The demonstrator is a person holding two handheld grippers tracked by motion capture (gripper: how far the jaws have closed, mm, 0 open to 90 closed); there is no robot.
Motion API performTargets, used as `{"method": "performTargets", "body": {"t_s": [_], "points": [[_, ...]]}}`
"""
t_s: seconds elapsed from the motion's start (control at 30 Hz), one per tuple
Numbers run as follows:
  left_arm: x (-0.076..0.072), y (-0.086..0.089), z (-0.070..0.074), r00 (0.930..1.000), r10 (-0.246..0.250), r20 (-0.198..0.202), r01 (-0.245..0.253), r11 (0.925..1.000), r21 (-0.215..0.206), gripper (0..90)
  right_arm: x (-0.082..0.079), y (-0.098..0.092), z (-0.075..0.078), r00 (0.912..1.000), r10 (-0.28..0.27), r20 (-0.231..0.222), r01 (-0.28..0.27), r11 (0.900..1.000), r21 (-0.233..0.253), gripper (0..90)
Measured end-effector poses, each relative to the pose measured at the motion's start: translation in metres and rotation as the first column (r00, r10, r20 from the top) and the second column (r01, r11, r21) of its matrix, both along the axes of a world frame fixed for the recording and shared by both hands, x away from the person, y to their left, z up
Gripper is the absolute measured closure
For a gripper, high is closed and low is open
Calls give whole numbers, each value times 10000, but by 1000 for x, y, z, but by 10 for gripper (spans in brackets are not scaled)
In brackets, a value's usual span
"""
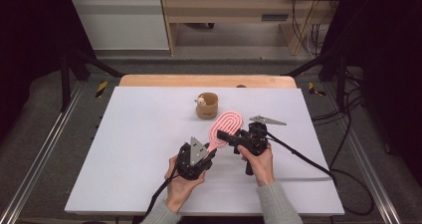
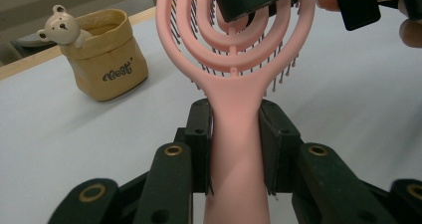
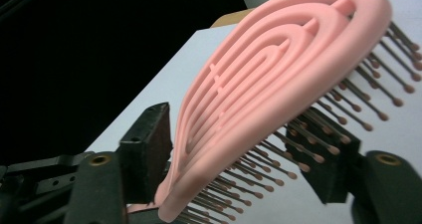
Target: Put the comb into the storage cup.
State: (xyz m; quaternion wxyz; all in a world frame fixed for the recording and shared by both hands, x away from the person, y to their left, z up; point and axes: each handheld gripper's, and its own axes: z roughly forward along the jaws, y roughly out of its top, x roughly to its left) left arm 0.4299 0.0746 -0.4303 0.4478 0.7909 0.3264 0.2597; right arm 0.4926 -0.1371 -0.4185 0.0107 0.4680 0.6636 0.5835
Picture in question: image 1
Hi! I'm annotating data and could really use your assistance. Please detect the wooden table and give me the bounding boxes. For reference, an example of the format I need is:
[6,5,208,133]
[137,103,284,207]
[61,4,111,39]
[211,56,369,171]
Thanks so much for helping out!
[118,74,298,89]

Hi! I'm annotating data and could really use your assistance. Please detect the person's right hand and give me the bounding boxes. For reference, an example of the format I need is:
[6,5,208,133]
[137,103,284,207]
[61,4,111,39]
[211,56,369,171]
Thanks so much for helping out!
[237,143,276,187]

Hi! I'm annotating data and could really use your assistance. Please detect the black curtain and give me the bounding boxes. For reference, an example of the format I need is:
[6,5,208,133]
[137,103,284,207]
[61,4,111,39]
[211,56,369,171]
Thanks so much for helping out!
[0,0,98,135]
[322,0,422,175]

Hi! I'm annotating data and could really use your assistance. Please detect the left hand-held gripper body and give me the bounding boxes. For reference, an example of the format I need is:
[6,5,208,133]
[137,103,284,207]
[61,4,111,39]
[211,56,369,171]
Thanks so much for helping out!
[175,136,217,181]

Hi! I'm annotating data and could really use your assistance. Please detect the light wooden desk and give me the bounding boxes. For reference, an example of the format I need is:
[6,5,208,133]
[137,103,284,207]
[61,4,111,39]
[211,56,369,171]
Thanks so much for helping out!
[158,0,346,57]

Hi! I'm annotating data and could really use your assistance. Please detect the hand-held gripper cable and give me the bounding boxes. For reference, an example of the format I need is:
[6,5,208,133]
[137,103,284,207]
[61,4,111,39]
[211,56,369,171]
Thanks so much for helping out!
[143,170,182,218]
[265,130,375,217]

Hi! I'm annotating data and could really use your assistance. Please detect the pink hairbrush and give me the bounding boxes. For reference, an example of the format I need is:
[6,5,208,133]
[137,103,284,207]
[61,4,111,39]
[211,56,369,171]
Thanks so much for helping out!
[203,111,244,158]

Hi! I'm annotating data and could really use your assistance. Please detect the person's left hand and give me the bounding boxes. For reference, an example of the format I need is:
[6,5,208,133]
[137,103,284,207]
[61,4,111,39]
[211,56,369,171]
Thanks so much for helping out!
[164,154,207,213]

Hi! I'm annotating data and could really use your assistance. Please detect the white cabinet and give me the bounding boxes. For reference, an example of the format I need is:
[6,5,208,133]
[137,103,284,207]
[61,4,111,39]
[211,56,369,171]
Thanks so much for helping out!
[65,0,170,51]

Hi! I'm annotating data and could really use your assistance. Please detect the aluminium rail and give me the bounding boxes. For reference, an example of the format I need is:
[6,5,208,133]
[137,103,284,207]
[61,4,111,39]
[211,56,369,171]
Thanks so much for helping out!
[344,127,402,224]
[0,83,84,224]

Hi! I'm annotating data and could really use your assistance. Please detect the black floor cables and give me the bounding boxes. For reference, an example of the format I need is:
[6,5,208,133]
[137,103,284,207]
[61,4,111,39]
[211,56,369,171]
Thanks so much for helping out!
[312,69,366,167]

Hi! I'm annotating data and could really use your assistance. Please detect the left hand-held gripper cable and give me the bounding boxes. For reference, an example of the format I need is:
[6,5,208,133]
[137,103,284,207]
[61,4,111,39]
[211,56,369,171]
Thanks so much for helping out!
[143,170,182,218]

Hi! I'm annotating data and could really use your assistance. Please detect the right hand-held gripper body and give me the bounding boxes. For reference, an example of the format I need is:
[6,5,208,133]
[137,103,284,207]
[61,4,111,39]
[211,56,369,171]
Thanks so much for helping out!
[232,114,288,177]

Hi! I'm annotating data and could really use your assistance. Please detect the black metal stand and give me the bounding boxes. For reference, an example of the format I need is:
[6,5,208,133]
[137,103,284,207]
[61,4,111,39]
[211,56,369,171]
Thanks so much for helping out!
[59,48,125,112]
[285,49,347,111]

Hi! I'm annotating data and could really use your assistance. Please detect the bundle of hanging cables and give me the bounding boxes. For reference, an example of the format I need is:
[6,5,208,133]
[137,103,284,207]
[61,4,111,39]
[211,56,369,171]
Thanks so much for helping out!
[290,0,327,58]

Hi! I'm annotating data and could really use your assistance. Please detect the brown cup with figurine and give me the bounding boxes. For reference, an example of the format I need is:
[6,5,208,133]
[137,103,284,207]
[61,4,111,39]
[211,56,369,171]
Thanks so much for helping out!
[194,92,220,120]

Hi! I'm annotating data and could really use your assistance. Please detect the right hand-held gripper cable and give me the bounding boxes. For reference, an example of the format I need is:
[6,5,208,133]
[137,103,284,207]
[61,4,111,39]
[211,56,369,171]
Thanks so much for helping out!
[265,130,375,217]

